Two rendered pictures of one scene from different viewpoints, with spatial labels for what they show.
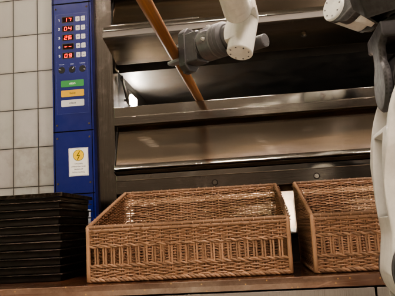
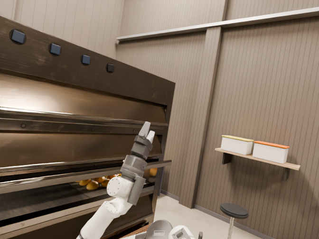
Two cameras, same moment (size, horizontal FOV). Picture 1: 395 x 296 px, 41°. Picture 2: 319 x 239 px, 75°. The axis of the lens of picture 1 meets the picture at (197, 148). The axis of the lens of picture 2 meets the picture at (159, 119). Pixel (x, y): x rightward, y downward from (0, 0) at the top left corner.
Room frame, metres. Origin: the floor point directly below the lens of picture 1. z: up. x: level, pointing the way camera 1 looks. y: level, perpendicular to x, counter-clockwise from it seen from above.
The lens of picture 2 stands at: (0.85, 0.09, 1.81)
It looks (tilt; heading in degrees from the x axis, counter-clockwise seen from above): 2 degrees down; 302
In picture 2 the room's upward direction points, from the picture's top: 9 degrees clockwise
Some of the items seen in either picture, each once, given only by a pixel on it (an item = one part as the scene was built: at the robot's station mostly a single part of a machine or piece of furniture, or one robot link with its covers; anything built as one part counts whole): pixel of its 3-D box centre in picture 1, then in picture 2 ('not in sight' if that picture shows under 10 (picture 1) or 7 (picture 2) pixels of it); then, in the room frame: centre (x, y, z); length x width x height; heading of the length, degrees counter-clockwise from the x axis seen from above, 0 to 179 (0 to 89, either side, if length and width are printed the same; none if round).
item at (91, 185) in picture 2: not in sight; (94, 171); (2.24, -1.21, 1.21); 0.61 x 0.48 x 0.06; 173
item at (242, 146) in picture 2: not in sight; (236, 144); (1.56, -3.69, 1.49); 0.44 x 0.36 x 0.25; 174
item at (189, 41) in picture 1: (201, 46); not in sight; (1.36, -0.02, 1.19); 0.12 x 0.10 x 0.13; 48
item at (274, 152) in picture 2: not in sight; (270, 151); (1.03, -3.64, 1.49); 0.45 x 0.37 x 0.25; 174
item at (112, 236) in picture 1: (194, 226); not in sight; (1.67, 0.02, 0.72); 0.56 x 0.49 x 0.28; 85
